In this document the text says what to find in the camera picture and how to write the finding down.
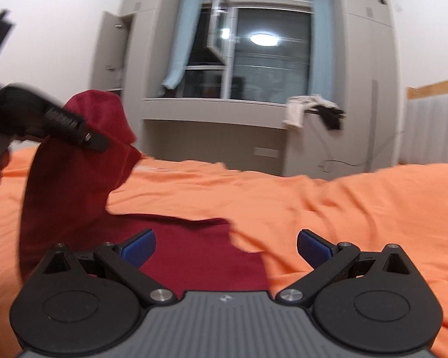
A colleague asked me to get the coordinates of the left light blue curtain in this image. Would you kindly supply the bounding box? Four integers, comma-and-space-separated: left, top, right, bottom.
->
162, 0, 202, 91

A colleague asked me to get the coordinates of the dark red knit sweater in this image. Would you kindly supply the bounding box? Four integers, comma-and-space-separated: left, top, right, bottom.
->
18, 91, 269, 296

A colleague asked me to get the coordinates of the right light blue curtain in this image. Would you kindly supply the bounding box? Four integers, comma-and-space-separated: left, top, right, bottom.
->
309, 0, 335, 100

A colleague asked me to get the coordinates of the white garment on ledge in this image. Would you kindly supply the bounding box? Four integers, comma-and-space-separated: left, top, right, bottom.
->
283, 95, 341, 129

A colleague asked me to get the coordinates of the open grey wardrobe door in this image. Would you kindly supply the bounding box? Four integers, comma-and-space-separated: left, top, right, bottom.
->
90, 11, 129, 91

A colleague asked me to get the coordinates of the orange duvet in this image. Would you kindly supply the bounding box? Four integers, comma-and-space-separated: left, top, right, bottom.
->
0, 145, 448, 358

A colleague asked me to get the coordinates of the grey padded wooden headboard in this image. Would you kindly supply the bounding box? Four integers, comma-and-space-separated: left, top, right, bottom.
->
399, 80, 448, 164

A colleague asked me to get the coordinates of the black garment on ledge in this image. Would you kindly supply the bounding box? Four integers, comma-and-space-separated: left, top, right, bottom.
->
315, 105, 346, 131

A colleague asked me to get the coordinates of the light blue curtain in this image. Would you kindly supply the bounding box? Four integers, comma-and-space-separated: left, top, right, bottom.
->
162, 0, 202, 91
309, 0, 335, 100

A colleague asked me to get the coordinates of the black power cable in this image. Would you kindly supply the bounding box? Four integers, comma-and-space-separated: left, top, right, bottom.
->
307, 119, 406, 172

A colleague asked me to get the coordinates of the open window sash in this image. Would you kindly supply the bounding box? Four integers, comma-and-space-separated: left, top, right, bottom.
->
206, 0, 231, 64

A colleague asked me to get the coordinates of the grey built-in wardrobe unit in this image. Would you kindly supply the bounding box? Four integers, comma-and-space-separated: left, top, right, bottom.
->
109, 0, 399, 179

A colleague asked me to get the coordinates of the white wall socket panel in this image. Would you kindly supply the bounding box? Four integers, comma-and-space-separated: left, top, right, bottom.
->
254, 147, 280, 158

